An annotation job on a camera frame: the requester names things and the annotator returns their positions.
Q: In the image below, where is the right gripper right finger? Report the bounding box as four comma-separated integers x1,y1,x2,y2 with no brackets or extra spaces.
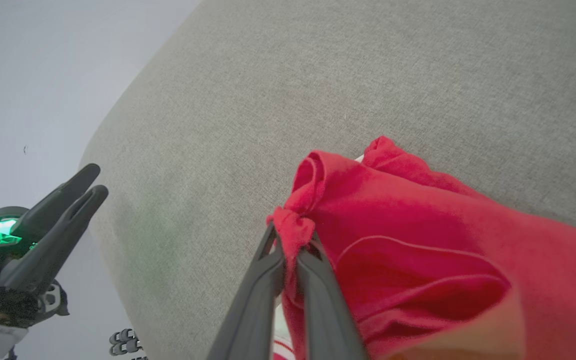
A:
295,233,369,360

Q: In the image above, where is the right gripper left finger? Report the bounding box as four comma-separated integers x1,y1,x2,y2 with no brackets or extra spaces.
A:
208,225,287,360

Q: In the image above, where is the grey cylindrical fittings cluster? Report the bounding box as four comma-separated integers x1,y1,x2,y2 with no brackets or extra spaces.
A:
109,328,148,360

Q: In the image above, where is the red and white garment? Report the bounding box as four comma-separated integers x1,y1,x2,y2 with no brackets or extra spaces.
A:
266,136,576,360

